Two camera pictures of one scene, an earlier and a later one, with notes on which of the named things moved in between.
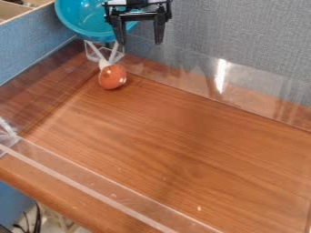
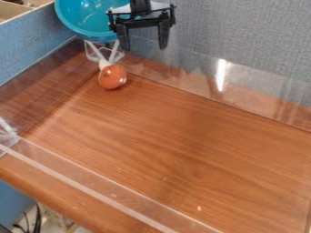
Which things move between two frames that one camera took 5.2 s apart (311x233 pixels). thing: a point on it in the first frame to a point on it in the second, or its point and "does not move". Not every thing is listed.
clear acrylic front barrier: [105, 187] does not move
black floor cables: [38, 224] does not move
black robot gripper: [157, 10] to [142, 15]
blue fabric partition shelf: [33, 33] does not move
